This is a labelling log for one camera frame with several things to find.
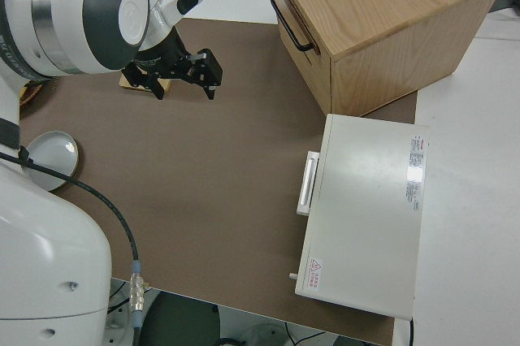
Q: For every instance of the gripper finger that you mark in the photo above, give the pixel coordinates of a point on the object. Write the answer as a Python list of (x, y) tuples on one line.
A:
[(143, 80), (209, 72)]

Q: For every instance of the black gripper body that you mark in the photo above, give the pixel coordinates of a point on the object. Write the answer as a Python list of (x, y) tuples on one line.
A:
[(162, 57)]

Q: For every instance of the gray round plate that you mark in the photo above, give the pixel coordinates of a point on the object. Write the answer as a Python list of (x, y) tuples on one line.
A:
[(55, 151)]

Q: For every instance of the light wooden square coaster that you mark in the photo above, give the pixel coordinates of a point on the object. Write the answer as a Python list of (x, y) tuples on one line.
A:
[(167, 84)]

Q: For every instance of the brown table mat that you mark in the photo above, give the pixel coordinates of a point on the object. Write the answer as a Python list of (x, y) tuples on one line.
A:
[(203, 179)]

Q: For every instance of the brown wicker basket tray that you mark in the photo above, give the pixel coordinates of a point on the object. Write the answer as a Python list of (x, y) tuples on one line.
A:
[(29, 93)]

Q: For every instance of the white toaster oven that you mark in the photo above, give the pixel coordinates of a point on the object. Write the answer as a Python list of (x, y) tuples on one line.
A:
[(365, 208)]

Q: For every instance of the dark gray robot pedestal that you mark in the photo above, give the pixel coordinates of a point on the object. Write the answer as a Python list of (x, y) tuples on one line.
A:
[(183, 321)]

